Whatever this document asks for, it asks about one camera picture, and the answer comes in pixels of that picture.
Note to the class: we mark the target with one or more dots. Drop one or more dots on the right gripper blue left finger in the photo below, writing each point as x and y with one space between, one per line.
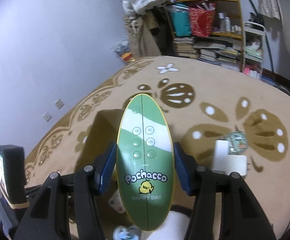
104 166

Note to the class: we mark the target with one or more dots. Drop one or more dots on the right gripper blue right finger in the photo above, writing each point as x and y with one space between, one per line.
186 169

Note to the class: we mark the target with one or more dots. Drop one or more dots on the white TV remote control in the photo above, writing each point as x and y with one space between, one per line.
115 202

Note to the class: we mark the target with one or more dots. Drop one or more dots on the white tall charger block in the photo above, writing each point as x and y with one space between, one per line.
220 157

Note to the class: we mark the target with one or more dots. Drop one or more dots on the green oval Pochacco speaker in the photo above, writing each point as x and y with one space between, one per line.
145 163

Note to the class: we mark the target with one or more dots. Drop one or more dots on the cardboard box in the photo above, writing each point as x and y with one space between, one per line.
97 138

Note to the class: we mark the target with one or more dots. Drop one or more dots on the white square plug charger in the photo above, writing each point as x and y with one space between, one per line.
238 164

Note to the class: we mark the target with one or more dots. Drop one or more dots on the light blue cylindrical power bank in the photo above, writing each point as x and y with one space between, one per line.
130 233

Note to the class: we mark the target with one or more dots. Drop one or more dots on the brown floral carpet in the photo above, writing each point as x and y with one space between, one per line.
201 103

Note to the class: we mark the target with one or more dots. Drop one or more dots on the stack of books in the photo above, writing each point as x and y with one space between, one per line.
184 47

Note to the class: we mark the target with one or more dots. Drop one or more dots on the beige trench coat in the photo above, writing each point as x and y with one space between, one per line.
141 41

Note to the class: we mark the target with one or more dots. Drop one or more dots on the plastic bag of toys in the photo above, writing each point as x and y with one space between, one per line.
122 50

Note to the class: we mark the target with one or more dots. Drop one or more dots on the wooden bookshelf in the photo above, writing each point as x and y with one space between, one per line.
224 46

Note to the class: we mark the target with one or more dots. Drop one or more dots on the red patterned gift bag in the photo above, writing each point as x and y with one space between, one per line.
201 18

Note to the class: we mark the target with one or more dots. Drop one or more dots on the teal bag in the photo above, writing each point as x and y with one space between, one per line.
179 14

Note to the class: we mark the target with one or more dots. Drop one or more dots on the white metal trolley cart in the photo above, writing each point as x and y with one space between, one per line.
254 37

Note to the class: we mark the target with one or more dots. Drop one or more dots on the wall socket plate lower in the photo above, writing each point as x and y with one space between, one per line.
47 117

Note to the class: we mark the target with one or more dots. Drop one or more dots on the wall socket plate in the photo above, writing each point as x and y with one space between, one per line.
59 104
47 117

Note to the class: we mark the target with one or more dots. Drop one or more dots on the wall socket plate upper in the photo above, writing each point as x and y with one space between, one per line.
59 104

